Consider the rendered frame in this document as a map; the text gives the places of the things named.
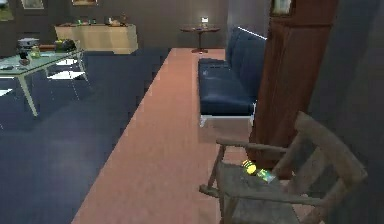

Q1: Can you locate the green blue small box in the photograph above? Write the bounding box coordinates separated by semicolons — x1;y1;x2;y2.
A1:
256;168;277;184

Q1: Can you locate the tall brown wooden cabinet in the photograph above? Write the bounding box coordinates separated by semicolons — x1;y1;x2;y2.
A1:
246;0;340;180

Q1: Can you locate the weathered wooden armchair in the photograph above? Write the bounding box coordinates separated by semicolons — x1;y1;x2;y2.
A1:
198;110;369;224

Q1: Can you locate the dark round pot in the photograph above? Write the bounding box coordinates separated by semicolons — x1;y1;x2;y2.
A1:
62;38;77;53

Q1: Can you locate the round dark side table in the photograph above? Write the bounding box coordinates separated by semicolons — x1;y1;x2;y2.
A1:
179;25;221;54

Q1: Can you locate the glass top dining table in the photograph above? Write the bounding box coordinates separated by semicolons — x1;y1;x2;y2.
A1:
0;48;90;118

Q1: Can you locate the silver toaster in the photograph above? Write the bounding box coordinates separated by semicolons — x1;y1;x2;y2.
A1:
17;37;40;50

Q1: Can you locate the pale wooden sideboard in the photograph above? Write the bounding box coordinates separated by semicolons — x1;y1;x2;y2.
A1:
54;23;139;55

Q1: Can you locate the yellow green striped ball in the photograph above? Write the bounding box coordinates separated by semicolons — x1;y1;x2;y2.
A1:
241;159;258;176

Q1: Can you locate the dark blue sofa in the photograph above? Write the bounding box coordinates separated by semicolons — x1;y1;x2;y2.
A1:
197;26;268;128

